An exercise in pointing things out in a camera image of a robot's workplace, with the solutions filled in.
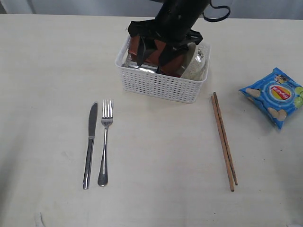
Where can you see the silver metal fork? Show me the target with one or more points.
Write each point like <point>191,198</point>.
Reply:
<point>106,120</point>

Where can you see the white speckled ceramic bowl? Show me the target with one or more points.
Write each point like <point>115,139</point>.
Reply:
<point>194,62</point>

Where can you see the white plastic perforated basket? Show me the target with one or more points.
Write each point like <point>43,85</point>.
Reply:
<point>158,85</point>

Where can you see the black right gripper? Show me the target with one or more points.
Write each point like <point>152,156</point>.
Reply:
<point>172,26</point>

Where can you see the silver table knife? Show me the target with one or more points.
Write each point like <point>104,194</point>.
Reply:
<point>91,135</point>

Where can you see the brown round plate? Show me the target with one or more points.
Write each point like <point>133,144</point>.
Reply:
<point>170,69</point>

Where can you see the shiny steel cup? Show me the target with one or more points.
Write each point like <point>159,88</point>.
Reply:
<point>144,67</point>

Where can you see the blue chips snack bag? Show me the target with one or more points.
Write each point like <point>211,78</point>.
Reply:
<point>276,95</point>

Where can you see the wooden chopstick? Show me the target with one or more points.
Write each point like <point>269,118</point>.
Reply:
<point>222,140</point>
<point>224,136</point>

